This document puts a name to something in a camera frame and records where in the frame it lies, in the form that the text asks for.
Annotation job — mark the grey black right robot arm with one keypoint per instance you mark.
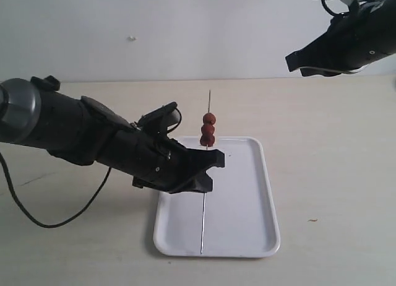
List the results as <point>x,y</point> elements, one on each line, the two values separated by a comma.
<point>338,10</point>

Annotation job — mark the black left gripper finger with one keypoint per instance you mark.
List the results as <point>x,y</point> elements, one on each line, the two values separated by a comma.
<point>201,183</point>
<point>191,163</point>

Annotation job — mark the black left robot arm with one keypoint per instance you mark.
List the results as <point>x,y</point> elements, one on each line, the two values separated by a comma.
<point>83,131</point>

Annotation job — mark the thin metal skewer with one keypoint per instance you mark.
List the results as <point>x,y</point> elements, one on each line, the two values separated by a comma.
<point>204,197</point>

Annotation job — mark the white rectangular plastic tray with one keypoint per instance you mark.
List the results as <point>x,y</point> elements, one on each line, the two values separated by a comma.
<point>240,218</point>

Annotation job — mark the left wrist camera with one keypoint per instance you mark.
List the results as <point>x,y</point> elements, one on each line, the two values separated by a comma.
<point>161,121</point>

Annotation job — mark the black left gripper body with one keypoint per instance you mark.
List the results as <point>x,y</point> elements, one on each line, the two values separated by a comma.
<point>157,164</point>

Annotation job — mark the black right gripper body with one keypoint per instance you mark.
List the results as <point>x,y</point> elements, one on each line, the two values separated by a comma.
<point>361,37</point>

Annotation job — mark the red-brown food piece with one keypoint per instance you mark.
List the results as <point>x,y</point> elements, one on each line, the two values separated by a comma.
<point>207,141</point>
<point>207,129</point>
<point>209,118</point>

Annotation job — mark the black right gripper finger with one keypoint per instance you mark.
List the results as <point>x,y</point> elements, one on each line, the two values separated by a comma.
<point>313,71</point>
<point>315,56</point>

